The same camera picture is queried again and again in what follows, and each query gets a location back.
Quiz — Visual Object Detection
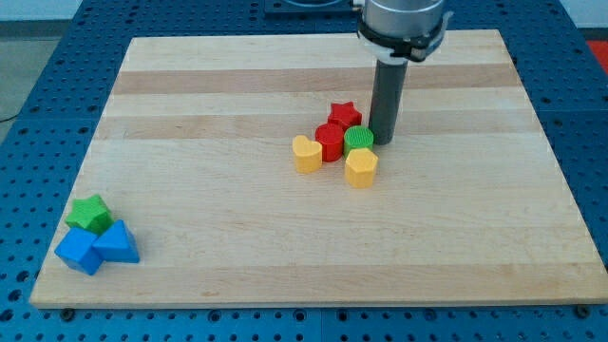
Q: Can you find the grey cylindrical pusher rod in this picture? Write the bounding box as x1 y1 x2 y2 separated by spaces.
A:
368 60 408 145

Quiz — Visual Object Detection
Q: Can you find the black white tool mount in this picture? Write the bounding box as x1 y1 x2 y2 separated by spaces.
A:
356 11 453 64

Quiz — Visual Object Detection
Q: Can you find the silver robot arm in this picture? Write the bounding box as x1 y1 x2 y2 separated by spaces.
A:
352 0 452 145

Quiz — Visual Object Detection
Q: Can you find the yellow hexagon block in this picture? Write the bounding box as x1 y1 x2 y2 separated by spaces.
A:
345 148 379 188

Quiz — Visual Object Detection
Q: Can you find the blue triangle block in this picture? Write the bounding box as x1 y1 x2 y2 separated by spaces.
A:
93 219 140 263

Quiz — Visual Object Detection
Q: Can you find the red star block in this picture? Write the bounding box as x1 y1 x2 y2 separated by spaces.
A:
328 102 362 131

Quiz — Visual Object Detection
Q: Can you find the green cylinder block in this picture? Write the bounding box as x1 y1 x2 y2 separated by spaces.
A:
343 125 374 158

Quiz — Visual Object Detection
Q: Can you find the red cylinder block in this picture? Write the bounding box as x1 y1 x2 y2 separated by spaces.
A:
314 123 344 162

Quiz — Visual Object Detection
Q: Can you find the yellow heart block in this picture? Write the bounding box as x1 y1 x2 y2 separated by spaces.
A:
292 135 322 174

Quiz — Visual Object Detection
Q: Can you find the wooden board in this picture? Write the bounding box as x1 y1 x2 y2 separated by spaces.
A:
30 29 607 309

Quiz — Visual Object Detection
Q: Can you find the green star block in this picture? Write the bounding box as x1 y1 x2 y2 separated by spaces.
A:
65 194 114 236

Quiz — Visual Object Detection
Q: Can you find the blue cube block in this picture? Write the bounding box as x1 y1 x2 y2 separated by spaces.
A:
54 227 104 276

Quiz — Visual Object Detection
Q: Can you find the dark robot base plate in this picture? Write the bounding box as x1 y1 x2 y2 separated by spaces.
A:
261 0 354 16

